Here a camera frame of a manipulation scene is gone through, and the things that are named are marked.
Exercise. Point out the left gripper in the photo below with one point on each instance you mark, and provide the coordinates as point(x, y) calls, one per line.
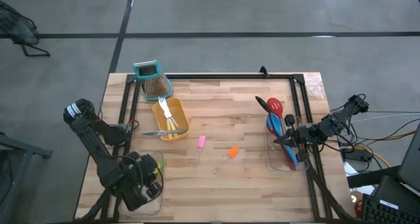
point(138, 179)

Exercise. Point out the black box white label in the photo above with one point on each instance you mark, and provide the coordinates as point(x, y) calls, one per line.
point(393, 191)

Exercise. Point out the small clear plastic container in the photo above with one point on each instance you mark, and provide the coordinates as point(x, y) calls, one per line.
point(275, 158)

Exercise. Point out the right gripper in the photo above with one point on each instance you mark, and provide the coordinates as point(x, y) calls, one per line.
point(306, 134)

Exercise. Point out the red slotted spoon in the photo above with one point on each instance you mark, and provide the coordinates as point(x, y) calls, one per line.
point(275, 107)

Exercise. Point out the blue silicone spoon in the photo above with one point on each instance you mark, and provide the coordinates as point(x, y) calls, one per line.
point(274, 123)

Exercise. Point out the black laptop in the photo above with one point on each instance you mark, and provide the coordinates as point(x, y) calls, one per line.
point(411, 165)

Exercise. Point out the orange mini spatula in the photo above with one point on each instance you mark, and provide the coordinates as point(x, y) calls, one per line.
point(233, 151)

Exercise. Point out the yellow plastic bin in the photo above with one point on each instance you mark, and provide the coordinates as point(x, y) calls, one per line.
point(180, 110)

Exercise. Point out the teal metal box grater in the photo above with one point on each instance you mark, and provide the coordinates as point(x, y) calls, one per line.
point(152, 82)

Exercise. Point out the black mesh chair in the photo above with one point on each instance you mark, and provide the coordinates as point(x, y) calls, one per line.
point(18, 28)

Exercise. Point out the black power brick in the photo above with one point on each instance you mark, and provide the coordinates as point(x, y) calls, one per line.
point(357, 154)

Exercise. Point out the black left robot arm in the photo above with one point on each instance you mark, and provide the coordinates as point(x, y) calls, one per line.
point(98, 151)

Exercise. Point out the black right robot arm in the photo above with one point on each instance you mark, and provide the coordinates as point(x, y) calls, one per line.
point(334, 123)

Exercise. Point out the grey side table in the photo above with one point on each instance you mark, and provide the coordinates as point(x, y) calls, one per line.
point(19, 148)

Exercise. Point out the black aluminium table frame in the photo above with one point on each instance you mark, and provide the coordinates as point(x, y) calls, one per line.
point(229, 76)

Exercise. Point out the black frame clamp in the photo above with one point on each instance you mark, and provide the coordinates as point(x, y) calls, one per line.
point(263, 72)

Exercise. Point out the black keyboard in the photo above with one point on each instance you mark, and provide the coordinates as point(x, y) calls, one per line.
point(387, 212)

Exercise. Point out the large clear plastic container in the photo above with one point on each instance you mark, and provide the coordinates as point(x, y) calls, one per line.
point(154, 207)

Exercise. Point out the black desk beam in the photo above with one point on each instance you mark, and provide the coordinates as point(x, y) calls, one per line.
point(370, 178)

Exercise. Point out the clear plastic bag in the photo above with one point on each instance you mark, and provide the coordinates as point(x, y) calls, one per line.
point(314, 86)

